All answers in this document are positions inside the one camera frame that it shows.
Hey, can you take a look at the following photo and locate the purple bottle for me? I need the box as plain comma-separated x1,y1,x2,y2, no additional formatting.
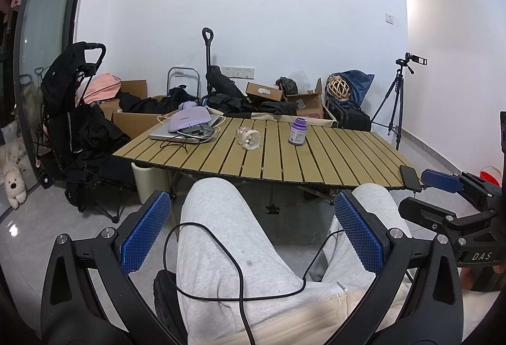
290,116,308,148

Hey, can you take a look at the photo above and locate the pink cloth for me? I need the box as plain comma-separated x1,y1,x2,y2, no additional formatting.
80,73,121,104

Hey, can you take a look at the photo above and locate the person's right hand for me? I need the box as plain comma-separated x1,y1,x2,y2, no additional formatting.
460,264,506,292

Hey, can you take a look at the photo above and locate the black stroller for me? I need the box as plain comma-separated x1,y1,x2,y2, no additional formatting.
35,41,107,188

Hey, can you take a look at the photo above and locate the white plush dog toy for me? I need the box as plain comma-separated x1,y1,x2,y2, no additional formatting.
3,166,28,210

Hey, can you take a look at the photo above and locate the long cardboard box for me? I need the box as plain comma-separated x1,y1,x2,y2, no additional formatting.
112,107,176,141

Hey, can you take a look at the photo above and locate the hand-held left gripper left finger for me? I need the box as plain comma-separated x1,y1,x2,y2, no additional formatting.
40,190,187,345

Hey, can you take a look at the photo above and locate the black folding chair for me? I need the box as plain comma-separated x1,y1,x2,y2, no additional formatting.
63,155,137,224

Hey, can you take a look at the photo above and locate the black wagon handle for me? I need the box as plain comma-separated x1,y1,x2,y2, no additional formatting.
201,27,215,92

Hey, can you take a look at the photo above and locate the white waste bin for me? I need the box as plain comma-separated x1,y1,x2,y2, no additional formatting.
131,162,173,205

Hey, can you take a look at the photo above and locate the person's leg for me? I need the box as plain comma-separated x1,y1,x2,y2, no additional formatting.
176,177,341,345
307,184,412,283

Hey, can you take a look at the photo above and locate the blue bag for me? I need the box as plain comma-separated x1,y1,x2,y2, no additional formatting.
335,70,375,109

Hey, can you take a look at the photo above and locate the red bucket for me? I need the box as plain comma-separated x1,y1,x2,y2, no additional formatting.
478,166,501,185

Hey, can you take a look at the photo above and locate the black phone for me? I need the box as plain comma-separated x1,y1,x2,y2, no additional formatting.
399,165,423,191

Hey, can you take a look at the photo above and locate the glass sliding door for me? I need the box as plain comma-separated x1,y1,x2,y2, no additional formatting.
11,0,98,189

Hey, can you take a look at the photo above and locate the white fluffy plush toy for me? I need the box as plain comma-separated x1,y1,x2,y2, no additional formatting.
0,136,25,172

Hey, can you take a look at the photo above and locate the pile of black clothes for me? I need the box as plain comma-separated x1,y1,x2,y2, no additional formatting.
118,85,191,115
205,66,298,117

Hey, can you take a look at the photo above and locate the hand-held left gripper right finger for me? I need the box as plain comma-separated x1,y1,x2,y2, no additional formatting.
327,190,465,345

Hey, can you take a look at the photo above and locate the silver laptop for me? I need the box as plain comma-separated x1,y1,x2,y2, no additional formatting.
149,115,226,143

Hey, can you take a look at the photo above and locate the silver folding frame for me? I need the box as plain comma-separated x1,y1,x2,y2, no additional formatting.
166,67,201,97

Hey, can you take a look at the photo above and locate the camouflage bag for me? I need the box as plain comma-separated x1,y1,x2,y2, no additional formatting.
275,76,297,95

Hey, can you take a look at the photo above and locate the small cardboard box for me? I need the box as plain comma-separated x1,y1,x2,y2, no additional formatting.
245,82,284,103

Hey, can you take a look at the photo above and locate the black jacket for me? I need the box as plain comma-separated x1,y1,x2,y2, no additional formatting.
65,103,133,175

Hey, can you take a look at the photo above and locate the black tripod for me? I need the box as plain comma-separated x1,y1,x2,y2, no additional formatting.
371,66,417,151

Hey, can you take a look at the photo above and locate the open cardboard box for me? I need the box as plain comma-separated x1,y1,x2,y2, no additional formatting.
99,79,149,112

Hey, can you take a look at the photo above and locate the white cable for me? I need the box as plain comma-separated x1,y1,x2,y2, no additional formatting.
157,113,227,150

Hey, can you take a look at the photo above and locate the person's left leg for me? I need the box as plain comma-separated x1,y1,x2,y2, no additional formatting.
176,177,341,345

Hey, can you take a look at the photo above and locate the white wall outlet panel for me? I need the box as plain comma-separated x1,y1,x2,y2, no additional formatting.
222,66,256,79

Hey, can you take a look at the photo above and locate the slatted folding table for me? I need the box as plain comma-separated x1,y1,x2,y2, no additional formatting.
112,116,416,192

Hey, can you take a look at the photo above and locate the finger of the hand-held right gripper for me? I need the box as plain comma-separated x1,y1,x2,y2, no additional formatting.
398,197,497,241
420,169,502,211

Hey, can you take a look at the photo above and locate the dark power bank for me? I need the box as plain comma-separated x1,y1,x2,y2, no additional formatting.
178,124,216,139

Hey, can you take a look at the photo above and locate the black bag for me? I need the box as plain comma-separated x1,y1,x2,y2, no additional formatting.
153,270,189,338

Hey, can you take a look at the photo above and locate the purple flat case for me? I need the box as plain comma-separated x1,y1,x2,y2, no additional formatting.
168,110,213,132

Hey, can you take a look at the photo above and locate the clear glass jar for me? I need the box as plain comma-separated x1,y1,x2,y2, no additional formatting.
236,126,262,151

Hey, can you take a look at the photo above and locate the person's right leg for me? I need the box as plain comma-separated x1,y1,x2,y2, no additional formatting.
307,184,412,283

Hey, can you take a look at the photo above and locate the black cable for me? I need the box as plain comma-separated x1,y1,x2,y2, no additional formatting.
163,223,345,345

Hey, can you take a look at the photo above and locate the cardboard box with label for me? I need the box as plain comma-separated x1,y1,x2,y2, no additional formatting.
285,78,327,120

